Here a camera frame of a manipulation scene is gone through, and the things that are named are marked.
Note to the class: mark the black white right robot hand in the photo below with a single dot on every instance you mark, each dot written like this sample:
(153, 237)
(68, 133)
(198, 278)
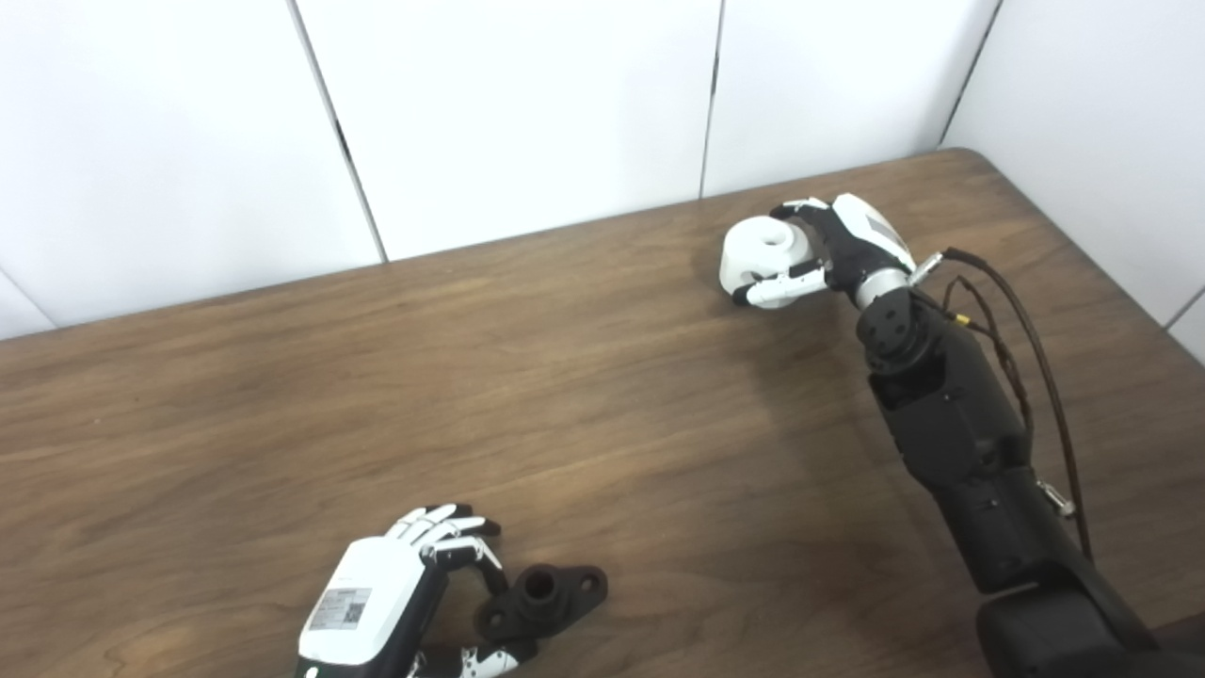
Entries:
(852, 245)

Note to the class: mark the black flanged holder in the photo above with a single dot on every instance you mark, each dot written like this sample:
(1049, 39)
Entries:
(546, 598)

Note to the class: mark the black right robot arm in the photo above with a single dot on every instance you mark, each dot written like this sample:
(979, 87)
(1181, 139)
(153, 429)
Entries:
(970, 443)

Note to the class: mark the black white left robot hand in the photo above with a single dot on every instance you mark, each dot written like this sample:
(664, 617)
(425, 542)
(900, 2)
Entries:
(372, 593)

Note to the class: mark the round white piece with holes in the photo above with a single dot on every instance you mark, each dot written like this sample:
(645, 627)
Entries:
(753, 247)

